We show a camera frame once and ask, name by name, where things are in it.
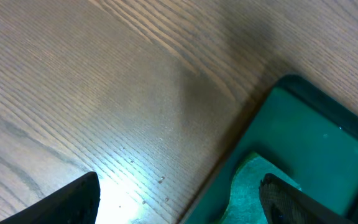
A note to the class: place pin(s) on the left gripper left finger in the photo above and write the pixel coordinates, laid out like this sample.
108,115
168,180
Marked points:
77,202

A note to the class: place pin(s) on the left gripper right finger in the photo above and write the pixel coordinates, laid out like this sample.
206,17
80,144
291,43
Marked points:
284,204

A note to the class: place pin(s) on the green scrubbing sponge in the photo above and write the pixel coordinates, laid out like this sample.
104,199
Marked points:
244,204

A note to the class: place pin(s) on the black rectangular tray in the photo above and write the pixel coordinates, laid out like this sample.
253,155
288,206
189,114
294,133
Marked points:
306,134

